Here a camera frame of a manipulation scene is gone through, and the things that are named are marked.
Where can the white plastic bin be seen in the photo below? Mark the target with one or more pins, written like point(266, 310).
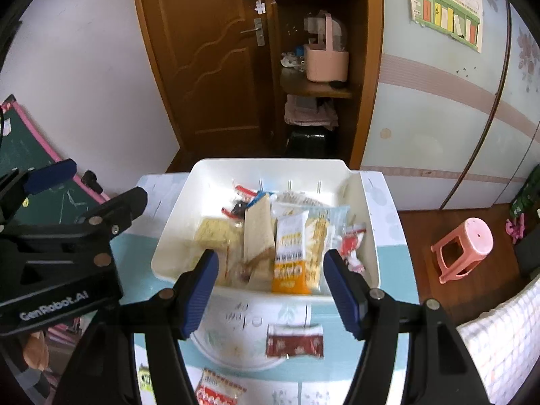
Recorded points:
point(202, 194)

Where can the small red white packet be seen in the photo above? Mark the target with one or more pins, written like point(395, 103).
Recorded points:
point(244, 192)

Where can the folded pink towels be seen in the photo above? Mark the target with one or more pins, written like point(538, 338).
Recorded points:
point(310, 112)

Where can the wooden corner shelf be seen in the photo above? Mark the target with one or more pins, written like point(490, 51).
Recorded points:
point(358, 93)

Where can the black clip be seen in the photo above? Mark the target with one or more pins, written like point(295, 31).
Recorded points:
point(93, 181)

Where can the orange white snack packet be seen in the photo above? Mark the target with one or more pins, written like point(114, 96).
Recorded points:
point(291, 253)

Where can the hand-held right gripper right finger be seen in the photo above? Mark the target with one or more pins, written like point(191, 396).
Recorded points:
point(344, 295)

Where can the small black red packet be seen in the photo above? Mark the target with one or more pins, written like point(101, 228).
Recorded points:
point(234, 210)

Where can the pink toy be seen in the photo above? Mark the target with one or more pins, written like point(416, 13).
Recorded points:
point(515, 228)

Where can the dark red snack packet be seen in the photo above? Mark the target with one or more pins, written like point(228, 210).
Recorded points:
point(295, 341)

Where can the pale sliding wardrobe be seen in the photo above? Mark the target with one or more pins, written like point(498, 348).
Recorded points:
point(422, 114)

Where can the person's left hand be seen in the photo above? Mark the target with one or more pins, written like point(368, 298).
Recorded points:
point(36, 348)

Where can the brown wooden door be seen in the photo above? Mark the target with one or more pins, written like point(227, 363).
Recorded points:
point(202, 71)

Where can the pink plastic stool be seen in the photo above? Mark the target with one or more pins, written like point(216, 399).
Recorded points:
point(472, 236)

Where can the pale yellow noodle packet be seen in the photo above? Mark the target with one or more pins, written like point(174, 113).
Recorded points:
point(213, 234)

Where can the clear yellow biscuit packet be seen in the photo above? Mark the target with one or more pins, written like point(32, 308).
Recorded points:
point(322, 232)

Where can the pink storage basket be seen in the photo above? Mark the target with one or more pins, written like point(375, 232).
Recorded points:
point(327, 63)

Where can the white door hook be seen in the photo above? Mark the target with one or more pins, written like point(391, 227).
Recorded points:
point(260, 6)

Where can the black box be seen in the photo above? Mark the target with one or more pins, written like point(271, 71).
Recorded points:
point(312, 141)

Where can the wall poster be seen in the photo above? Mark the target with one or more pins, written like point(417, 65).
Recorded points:
point(447, 8)

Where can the dark green bag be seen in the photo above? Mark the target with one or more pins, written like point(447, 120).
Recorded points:
point(525, 198)

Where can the green yellow snack packet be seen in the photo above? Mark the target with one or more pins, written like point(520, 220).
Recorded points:
point(145, 379)

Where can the green chalkboard with pink frame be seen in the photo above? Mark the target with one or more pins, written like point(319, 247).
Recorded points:
point(25, 143)

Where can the red white striped snack packet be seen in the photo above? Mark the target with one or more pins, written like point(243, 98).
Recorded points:
point(219, 388)

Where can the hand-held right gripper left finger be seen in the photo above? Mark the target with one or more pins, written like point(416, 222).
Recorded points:
point(198, 295)

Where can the beige wafer packet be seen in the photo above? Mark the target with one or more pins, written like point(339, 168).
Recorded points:
point(258, 236)

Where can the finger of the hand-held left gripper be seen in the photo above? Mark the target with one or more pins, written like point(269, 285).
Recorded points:
point(50, 175)
point(84, 232)

